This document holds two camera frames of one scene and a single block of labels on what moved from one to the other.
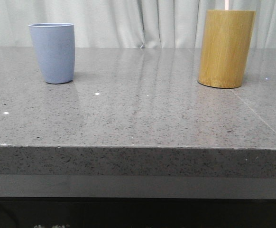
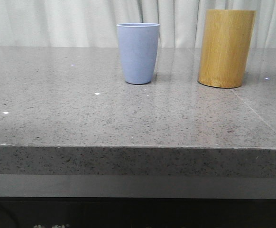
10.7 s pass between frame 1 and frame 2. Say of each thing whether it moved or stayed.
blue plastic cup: moved
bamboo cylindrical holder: stayed
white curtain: stayed
